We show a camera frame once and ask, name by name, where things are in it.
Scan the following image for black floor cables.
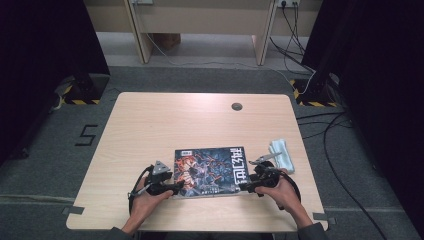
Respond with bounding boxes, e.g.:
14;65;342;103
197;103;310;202
295;111;389;240

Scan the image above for person's left hand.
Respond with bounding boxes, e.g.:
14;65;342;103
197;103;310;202
131;176;175;224

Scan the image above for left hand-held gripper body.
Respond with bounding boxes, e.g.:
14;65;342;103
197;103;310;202
144;160;178;197

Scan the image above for brown cardboard box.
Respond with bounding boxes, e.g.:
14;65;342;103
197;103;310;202
149;33;182;52

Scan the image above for stand base with hazard tape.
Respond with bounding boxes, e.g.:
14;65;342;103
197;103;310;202
54;73;111;106
289;74;339;108

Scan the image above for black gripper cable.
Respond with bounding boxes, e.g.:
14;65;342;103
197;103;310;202
276;169;303;212
127;164;156;215

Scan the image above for illustrated magazine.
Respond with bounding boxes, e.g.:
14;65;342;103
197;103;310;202
172;146;252;199

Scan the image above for black curtain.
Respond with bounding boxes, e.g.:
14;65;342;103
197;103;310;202
301;0;424;228
0;0;111;164

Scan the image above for black socket cables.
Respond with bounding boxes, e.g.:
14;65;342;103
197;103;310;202
269;3;316;74

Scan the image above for beige wooden desk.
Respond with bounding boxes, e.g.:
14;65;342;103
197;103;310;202
83;0;324;67

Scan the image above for light blue cloth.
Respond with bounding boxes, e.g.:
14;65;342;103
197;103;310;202
268;138;296;175

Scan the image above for white floor cable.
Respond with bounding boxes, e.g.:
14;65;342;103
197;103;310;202
144;31;318;96

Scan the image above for person's right hand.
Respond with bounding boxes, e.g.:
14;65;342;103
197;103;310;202
254;167;302;216

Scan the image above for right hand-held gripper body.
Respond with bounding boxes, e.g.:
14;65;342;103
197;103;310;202
248;151;285;196

